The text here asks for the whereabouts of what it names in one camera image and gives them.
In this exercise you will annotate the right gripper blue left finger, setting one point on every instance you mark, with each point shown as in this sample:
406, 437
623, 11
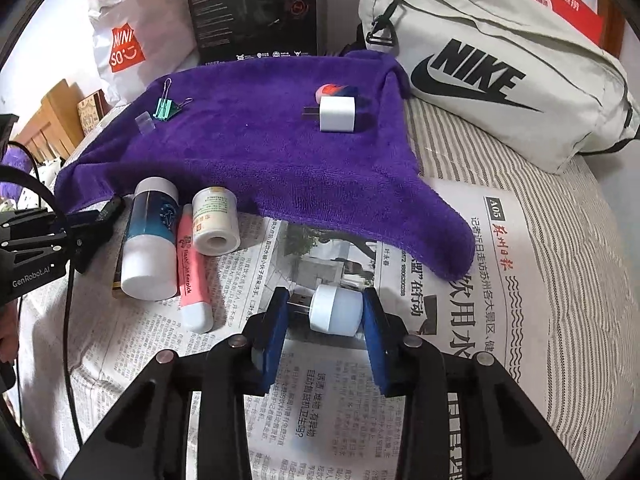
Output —
266, 332

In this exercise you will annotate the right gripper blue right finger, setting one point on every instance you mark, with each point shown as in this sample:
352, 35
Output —
391, 362

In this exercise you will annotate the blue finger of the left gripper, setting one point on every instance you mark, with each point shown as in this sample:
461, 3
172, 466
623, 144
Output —
95, 224

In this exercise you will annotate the small round white plug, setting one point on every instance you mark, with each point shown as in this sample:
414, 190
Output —
330, 310

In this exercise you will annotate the black gold Grand Reserve lighter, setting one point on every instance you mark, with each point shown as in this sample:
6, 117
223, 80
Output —
117, 277

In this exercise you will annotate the blue white bottle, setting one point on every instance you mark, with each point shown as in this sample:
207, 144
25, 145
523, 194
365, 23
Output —
149, 254

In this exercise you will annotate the pink tube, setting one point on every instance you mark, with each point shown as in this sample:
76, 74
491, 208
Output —
194, 306

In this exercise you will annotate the small white labelled bottle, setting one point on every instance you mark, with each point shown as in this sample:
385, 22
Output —
215, 222

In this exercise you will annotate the clear plastic cap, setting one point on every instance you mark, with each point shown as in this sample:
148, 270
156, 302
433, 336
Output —
145, 123

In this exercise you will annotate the teal binder clip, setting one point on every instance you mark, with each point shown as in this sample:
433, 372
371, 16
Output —
167, 108

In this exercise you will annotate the white square plug charger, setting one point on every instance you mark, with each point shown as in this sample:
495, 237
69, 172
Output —
334, 113

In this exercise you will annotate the pink blue vaseline tin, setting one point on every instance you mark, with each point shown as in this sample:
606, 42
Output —
336, 90

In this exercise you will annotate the left hand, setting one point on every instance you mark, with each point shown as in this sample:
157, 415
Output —
9, 333

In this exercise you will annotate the wooden side table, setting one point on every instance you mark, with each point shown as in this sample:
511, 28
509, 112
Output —
54, 131

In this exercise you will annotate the newspaper sheet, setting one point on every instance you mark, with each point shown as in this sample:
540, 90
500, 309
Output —
83, 342

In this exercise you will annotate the patterned notebook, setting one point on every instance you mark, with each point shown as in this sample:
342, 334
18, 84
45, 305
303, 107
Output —
91, 110

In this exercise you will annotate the purple towel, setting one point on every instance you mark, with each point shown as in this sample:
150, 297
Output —
245, 131

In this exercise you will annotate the white Miniso plastic bag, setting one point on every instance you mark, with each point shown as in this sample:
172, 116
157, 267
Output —
137, 41

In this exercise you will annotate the striped mattress cover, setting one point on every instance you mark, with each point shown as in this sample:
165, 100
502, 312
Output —
592, 358

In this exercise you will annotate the black headset box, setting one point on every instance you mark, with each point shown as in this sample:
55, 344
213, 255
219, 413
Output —
233, 30

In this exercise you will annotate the white Nike waist bag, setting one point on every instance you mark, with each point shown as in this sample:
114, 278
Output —
514, 69

